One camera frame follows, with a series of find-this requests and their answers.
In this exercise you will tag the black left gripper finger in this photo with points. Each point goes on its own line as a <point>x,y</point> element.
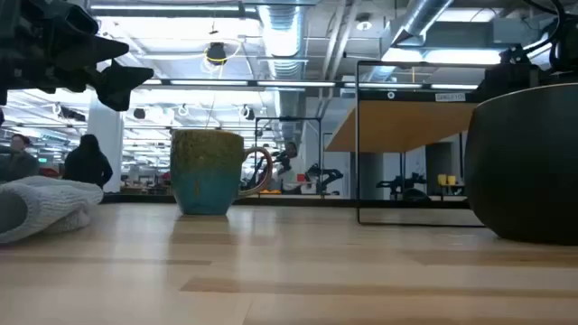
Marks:
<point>119,88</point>
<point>104,49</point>

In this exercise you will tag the black cup yellow inside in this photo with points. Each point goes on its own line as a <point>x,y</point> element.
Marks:
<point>524,171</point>

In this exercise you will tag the green teal glazed mug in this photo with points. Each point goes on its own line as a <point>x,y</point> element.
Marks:
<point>205,180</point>

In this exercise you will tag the white ribbed cup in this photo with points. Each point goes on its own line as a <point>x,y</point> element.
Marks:
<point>49,198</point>

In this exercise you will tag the black background robot arm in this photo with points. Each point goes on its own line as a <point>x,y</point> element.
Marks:
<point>402,185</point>
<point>323,173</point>
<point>281,159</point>

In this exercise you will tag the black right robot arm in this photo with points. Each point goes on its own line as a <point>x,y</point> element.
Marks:
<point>566,49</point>

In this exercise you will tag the white building pillar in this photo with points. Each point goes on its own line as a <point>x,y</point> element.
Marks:
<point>106,149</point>

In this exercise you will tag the person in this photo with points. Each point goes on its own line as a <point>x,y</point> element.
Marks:
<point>88,167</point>
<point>18,164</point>
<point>295,173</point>

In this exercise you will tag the small yellow background cup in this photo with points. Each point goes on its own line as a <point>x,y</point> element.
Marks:
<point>441,179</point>
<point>451,179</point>

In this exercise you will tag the orange objects on table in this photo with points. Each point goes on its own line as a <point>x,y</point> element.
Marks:
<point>270,192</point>

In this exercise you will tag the black ceiling-hung camera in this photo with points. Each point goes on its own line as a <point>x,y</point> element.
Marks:
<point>217,53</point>

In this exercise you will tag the silver ventilation duct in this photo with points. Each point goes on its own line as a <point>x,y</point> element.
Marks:
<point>280,36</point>
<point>420,18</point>

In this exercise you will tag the wooden shelf black metal frame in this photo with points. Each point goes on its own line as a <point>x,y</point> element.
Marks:
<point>397,126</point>

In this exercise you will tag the black metal background frame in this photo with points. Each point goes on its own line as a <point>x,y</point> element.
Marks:
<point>289,118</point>

